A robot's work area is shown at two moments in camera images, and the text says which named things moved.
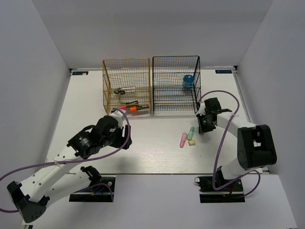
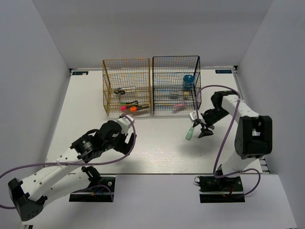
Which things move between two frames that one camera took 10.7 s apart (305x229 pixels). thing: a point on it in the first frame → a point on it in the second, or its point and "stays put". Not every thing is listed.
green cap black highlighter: [132, 102] stays put
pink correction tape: [183, 140] → [178, 105]
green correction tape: [190, 134] stays put
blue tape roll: [188, 80] stays put
